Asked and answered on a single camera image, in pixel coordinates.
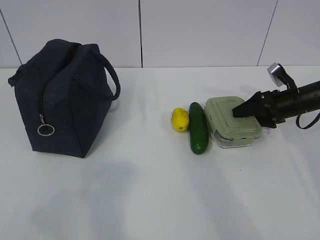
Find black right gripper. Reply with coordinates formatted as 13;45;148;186
232;90;286;129

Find glass container with green lid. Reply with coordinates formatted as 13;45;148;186
204;96;262;148

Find green cucumber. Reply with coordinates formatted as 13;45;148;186
189;102;209;155

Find yellow lemon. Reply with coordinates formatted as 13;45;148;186
171;107;190;132

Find dark navy lunch bag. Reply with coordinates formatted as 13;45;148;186
8;39;121;158

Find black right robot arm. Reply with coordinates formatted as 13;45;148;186
232;81;320;130

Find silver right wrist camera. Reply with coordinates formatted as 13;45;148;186
267;62;285;87

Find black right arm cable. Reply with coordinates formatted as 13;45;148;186
295;109;320;130

